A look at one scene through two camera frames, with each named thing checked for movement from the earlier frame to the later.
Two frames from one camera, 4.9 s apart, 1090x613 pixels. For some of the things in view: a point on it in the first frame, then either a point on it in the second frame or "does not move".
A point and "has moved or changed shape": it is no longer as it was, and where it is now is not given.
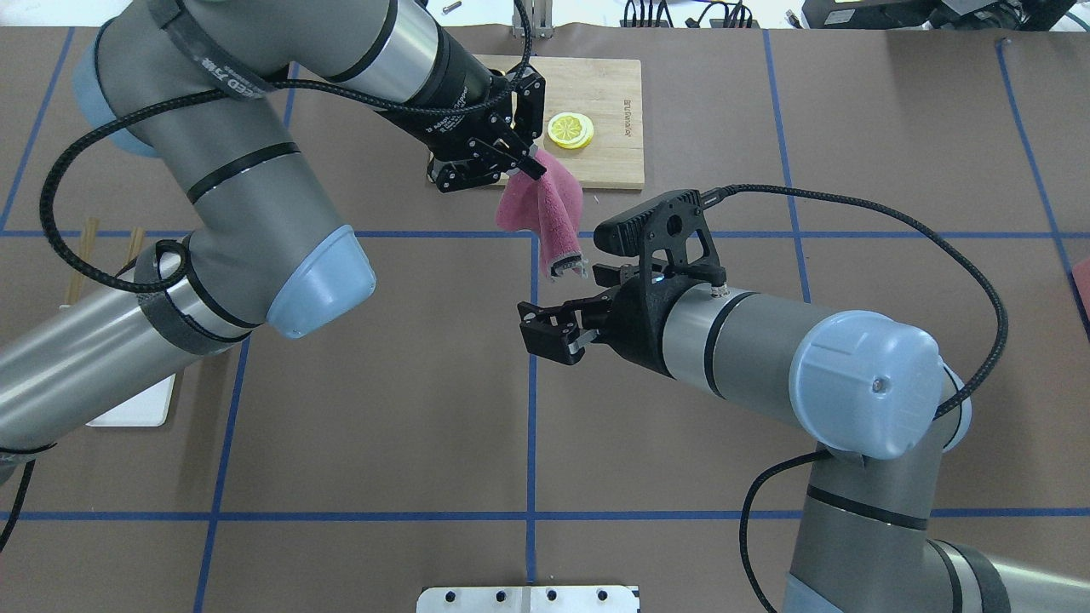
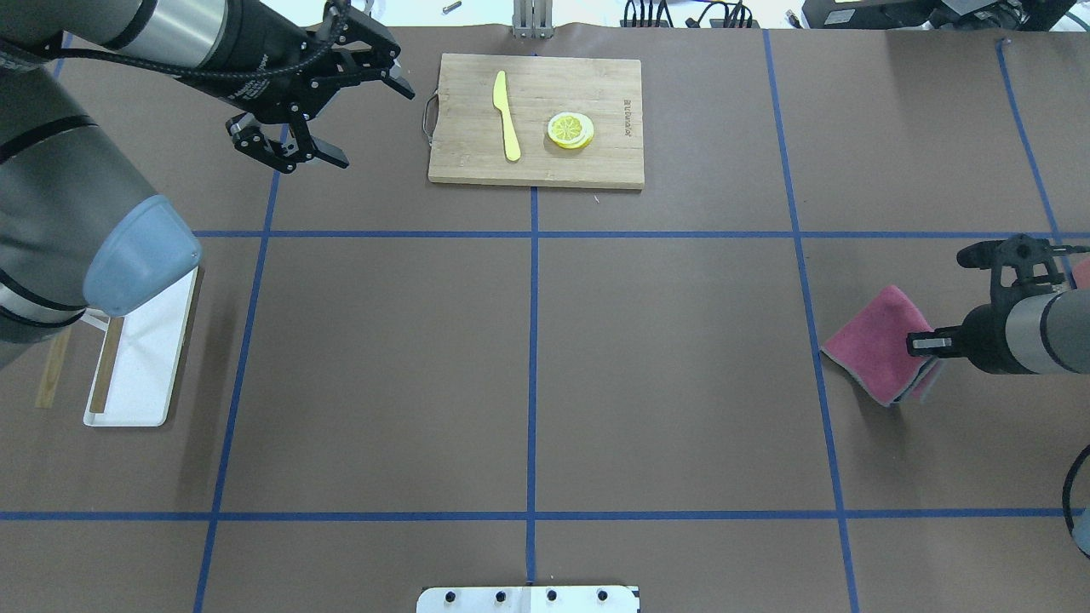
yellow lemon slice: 570,129 does not move
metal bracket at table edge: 539,15 does not move
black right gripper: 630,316 to 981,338
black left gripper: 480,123 to 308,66
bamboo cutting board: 595,117 does not move
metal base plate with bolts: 529,599 does not move
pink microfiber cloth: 552,209 has moved or changed shape
